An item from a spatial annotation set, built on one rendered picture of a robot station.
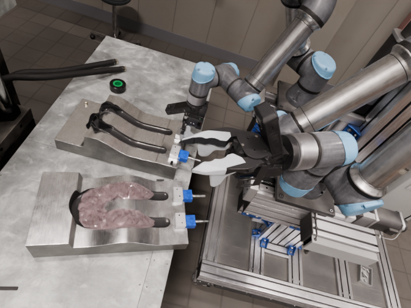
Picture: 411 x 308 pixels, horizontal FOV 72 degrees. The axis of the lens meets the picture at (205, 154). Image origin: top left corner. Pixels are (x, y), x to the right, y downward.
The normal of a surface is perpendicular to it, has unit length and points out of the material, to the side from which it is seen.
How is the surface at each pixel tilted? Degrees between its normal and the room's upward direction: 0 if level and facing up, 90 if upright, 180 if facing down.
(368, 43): 90
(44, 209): 0
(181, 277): 0
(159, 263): 0
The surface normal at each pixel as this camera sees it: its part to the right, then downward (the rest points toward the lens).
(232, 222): 0.24, -0.60
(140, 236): 0.66, -0.51
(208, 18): -0.18, 0.75
